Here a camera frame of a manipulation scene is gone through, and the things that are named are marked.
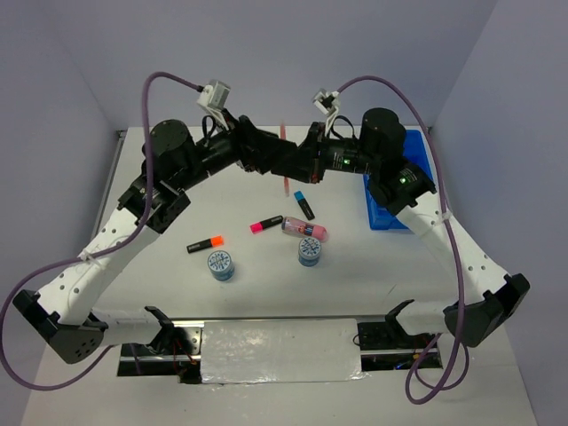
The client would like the blue round tub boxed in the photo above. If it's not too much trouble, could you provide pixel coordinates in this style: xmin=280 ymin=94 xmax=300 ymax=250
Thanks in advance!
xmin=298 ymin=237 xmax=322 ymax=267
xmin=207 ymin=250 xmax=235 ymax=281

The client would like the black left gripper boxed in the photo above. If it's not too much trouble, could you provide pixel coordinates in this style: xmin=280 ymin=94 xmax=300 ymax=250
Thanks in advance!
xmin=174 ymin=107 xmax=296 ymax=192

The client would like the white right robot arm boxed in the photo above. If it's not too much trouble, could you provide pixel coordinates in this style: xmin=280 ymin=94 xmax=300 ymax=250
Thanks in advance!
xmin=271 ymin=107 xmax=530 ymax=348

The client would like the blue compartment tray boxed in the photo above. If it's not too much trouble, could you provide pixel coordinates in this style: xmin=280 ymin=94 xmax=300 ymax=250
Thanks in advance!
xmin=363 ymin=130 xmax=435 ymax=231

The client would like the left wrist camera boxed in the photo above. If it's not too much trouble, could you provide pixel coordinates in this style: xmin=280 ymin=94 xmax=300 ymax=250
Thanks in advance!
xmin=197 ymin=80 xmax=231 ymax=124

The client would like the pink black highlighter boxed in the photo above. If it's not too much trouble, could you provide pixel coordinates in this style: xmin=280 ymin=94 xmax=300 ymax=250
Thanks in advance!
xmin=249 ymin=215 xmax=284 ymax=234

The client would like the pink tube of pins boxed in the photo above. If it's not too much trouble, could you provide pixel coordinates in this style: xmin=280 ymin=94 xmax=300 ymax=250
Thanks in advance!
xmin=281 ymin=217 xmax=327 ymax=241

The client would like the silver foil plate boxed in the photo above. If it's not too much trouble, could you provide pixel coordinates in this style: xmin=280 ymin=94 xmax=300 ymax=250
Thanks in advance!
xmin=201 ymin=319 xmax=365 ymax=384

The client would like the thin orange pen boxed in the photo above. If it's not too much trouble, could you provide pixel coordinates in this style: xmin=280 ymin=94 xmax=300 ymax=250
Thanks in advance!
xmin=280 ymin=122 xmax=290 ymax=197

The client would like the orange black highlighter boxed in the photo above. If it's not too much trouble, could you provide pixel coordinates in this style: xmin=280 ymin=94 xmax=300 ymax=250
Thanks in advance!
xmin=186 ymin=235 xmax=224 ymax=254

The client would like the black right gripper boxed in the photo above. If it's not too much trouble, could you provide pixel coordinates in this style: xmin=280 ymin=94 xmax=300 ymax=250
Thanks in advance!
xmin=271 ymin=121 xmax=378 ymax=183

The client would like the purple cable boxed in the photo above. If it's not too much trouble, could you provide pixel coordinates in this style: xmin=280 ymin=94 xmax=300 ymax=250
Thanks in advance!
xmin=336 ymin=75 xmax=470 ymax=406
xmin=0 ymin=72 xmax=201 ymax=391

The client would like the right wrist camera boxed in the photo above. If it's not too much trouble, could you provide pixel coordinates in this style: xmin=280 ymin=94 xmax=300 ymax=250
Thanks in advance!
xmin=312 ymin=89 xmax=341 ymax=136

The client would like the blue black highlighter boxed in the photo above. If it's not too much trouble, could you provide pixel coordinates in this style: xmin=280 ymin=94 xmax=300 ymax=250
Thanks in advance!
xmin=294 ymin=191 xmax=315 ymax=220

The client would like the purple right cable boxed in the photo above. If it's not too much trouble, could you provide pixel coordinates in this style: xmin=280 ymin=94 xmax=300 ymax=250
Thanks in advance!
xmin=336 ymin=75 xmax=470 ymax=406

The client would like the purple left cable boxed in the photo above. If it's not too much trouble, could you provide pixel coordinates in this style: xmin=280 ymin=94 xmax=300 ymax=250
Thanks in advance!
xmin=0 ymin=72 xmax=201 ymax=391

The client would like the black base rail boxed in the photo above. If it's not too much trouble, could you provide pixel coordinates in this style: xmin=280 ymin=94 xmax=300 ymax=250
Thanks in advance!
xmin=117 ymin=317 xmax=443 ymax=385

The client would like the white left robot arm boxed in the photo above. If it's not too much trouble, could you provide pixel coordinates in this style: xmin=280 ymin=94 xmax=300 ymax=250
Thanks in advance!
xmin=12 ymin=114 xmax=296 ymax=365

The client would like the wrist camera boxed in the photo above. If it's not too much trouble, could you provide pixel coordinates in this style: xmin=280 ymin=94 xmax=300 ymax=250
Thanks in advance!
xmin=312 ymin=89 xmax=341 ymax=136
xmin=197 ymin=80 xmax=231 ymax=124

